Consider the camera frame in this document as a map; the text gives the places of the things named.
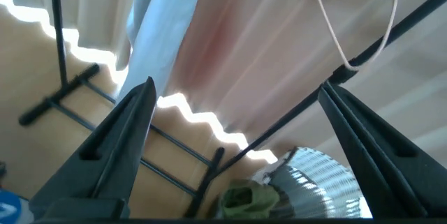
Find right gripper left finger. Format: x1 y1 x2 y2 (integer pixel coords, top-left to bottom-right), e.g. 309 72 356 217
28 76 157 220

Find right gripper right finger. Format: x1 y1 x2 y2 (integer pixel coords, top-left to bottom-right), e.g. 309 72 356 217
317 80 447 218

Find pale grey shorts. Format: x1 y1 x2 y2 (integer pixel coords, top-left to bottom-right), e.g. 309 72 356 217
117 0 212 103

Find white laundry basket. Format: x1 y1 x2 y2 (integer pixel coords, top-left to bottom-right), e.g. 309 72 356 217
251 147 373 220

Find pink clothes hanger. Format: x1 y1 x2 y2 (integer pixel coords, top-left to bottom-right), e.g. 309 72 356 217
309 0 399 72

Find black clothes rack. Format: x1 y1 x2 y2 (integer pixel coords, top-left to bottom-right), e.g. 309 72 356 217
19 0 447 218

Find green garment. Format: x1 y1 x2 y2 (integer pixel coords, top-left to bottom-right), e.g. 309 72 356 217
218 178 281 220

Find beige curtain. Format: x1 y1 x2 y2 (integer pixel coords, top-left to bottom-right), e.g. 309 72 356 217
0 0 447 169

